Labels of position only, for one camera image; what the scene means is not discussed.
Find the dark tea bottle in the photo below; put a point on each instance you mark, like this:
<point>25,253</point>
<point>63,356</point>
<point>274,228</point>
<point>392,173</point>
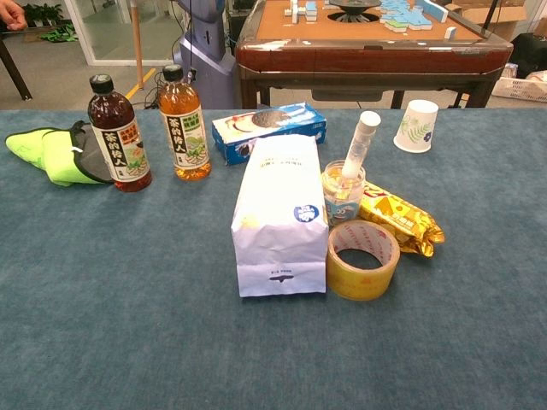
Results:
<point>113,119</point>

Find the brown mahjong table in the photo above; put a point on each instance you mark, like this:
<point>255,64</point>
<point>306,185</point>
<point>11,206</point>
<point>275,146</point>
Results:
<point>363,55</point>

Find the green and grey cloth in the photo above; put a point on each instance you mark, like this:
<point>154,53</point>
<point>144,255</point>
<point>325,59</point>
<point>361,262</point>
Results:
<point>55,158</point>

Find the yellow gold snack package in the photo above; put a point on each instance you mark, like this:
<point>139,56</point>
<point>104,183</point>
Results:
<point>397,215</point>

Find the cardboard box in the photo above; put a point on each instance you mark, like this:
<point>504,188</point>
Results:
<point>491,15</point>

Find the white plastic basket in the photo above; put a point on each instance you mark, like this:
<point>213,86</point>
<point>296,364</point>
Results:
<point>521,87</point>

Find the yellow packing tape roll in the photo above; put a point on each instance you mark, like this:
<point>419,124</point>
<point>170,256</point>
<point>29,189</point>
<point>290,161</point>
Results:
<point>363,287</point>

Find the blue white mahjong tile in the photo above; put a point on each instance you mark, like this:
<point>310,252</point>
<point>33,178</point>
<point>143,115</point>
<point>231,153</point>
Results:
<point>451,33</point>

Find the clear cup with tube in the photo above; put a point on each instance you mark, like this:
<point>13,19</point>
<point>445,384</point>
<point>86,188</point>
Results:
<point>342,207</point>

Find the dark table leg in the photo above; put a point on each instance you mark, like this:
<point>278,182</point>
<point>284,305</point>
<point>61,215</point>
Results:
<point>15,68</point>

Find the bystander bare hand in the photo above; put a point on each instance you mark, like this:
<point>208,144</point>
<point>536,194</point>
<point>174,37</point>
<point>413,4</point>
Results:
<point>12,15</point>

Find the white paper bag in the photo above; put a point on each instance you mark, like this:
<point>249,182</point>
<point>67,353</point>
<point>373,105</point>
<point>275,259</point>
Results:
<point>278,205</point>

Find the amber tea bottle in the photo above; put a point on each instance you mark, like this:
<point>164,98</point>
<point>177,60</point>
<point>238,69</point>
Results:
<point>179,107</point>

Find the wooden pole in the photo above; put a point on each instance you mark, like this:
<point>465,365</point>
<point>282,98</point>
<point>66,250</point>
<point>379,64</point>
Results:
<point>137,38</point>

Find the white paper cup leaf print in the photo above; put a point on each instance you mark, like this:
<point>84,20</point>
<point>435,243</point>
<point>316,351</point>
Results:
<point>416,128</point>

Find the clear plastic tube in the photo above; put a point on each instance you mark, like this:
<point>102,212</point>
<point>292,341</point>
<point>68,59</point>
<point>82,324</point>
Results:
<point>361,143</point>

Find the blue cookie box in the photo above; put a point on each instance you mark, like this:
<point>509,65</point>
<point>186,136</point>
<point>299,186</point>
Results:
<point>282,121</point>

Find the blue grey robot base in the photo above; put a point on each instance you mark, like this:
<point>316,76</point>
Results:
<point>205,55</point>

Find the potted green plants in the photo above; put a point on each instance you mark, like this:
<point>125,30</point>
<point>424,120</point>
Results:
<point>42,13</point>

